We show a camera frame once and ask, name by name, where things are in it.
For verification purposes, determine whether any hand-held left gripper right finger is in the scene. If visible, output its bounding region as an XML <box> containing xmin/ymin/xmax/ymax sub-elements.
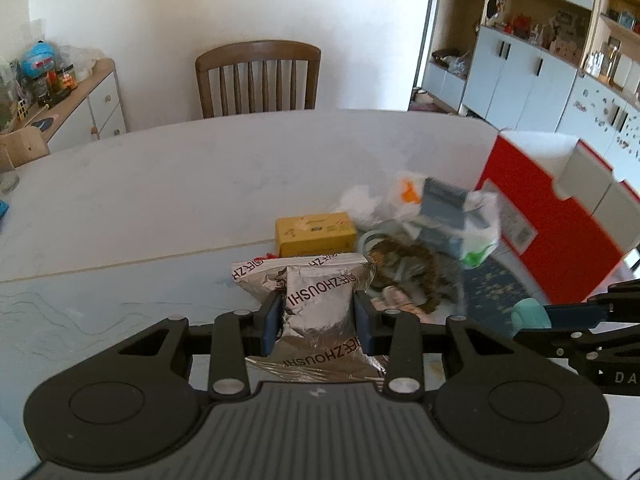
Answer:
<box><xmin>352</xmin><ymin>292</ymin><xmax>521</xmax><ymax>403</ymax></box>

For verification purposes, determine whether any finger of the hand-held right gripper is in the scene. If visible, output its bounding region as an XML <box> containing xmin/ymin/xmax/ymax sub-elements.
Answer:
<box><xmin>546</xmin><ymin>280</ymin><xmax>640</xmax><ymax>328</ymax></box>
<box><xmin>515</xmin><ymin>322</ymin><xmax>640</xmax><ymax>361</ymax></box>

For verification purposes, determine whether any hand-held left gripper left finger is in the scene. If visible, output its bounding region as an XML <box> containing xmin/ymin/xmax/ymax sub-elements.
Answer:
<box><xmin>117</xmin><ymin>292</ymin><xmax>287</xmax><ymax>402</ymax></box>

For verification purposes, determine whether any teal plastic cap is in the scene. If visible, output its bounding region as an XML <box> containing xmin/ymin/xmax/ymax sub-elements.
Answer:
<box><xmin>511</xmin><ymin>298</ymin><xmax>552</xmax><ymax>332</ymax></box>

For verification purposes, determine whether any silver foil snack packet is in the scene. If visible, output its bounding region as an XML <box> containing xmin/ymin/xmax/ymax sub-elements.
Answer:
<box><xmin>230</xmin><ymin>252</ymin><xmax>377</xmax><ymax>302</ymax></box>
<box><xmin>246</xmin><ymin>264</ymin><xmax>391</xmax><ymax>382</ymax></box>

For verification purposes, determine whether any dark braided item clear wrap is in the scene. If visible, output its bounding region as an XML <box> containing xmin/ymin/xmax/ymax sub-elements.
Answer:
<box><xmin>367</xmin><ymin>239</ymin><xmax>442</xmax><ymax>312</ymax></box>

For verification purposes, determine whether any translucent correction tape dispenser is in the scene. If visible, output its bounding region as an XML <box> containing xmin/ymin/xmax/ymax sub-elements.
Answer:
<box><xmin>358</xmin><ymin>231</ymin><xmax>401</xmax><ymax>261</ymax></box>

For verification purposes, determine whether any red and white storage box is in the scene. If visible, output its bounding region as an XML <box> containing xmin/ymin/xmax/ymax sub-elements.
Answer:
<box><xmin>474</xmin><ymin>129</ymin><xmax>640</xmax><ymax>306</ymax></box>

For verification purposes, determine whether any yellow cardboard box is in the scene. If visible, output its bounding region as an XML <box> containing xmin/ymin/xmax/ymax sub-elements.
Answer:
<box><xmin>274</xmin><ymin>212</ymin><xmax>358</xmax><ymax>258</ymax></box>

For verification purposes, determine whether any crumpled white plastic bag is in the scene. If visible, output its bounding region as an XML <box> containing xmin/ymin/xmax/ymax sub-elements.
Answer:
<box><xmin>334</xmin><ymin>185</ymin><xmax>388</xmax><ymax>231</ymax></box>

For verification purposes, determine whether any white plastic bag orange print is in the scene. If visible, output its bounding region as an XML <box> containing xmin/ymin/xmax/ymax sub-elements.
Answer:
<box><xmin>386</xmin><ymin>171</ymin><xmax>502</xmax><ymax>272</ymax></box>

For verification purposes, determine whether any grey cardboard box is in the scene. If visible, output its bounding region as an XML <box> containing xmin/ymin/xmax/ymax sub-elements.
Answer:
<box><xmin>417</xmin><ymin>176</ymin><xmax>493</xmax><ymax>257</ymax></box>

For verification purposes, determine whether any light blue printed table mat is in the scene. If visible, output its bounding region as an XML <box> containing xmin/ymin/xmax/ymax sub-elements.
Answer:
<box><xmin>0</xmin><ymin>242</ymin><xmax>640</xmax><ymax>480</ymax></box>

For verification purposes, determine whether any white canister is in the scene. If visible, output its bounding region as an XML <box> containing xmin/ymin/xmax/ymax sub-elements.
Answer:
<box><xmin>615</xmin><ymin>55</ymin><xmax>640</xmax><ymax>95</ymax></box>

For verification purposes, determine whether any clear glass jar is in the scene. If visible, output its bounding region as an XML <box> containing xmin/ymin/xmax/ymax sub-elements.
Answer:
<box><xmin>599</xmin><ymin>42</ymin><xmax>621</xmax><ymax>81</ymax></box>

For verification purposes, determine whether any brown wooden chair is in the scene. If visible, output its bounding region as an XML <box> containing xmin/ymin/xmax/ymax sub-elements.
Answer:
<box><xmin>195</xmin><ymin>40</ymin><xmax>322</xmax><ymax>120</ymax></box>

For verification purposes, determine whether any grey bag on shelf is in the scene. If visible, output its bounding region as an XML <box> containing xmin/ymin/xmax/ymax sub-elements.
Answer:
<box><xmin>431</xmin><ymin>48</ymin><xmax>471</xmax><ymax>76</ymax></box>

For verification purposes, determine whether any white wooden sideboard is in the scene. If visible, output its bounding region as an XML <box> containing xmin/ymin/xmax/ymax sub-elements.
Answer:
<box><xmin>20</xmin><ymin>57</ymin><xmax>129</xmax><ymax>155</ymax></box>

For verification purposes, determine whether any jar with red label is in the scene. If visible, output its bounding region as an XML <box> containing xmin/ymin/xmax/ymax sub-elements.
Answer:
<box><xmin>56</xmin><ymin>64</ymin><xmax>79</xmax><ymax>92</ymax></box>

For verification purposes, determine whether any clear plastic bag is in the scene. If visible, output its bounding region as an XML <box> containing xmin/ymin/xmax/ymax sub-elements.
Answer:
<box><xmin>55</xmin><ymin>44</ymin><xmax>103</xmax><ymax>81</ymax></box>

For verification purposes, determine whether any blue round toy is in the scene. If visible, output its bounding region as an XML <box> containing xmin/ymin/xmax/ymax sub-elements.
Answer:
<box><xmin>20</xmin><ymin>41</ymin><xmax>56</xmax><ymax>79</ymax></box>

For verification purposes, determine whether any white and wood wall cabinet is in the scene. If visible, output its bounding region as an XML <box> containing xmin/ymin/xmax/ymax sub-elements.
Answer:
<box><xmin>409</xmin><ymin>0</ymin><xmax>640</xmax><ymax>183</ymax></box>

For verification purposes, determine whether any grey sliding door frame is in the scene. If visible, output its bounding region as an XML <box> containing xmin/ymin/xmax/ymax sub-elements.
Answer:
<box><xmin>413</xmin><ymin>0</ymin><xmax>443</xmax><ymax>111</ymax></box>

